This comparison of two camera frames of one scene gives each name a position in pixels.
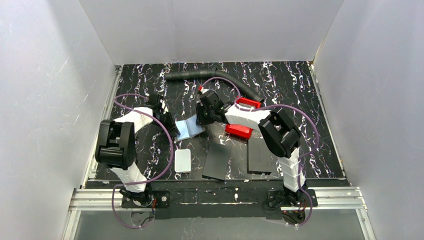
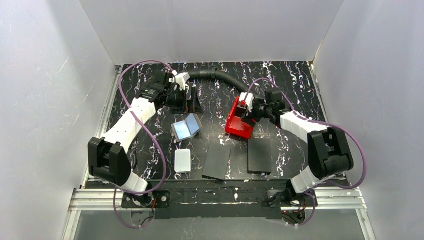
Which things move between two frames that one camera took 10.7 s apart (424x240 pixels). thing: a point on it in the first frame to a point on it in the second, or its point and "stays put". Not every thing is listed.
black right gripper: [202, 117] to [251, 116]
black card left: [216, 161] stays put
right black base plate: [279, 197] stays put
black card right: [259, 157] stays put
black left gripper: [169, 122] to [183, 99]
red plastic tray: [240, 130] stays put
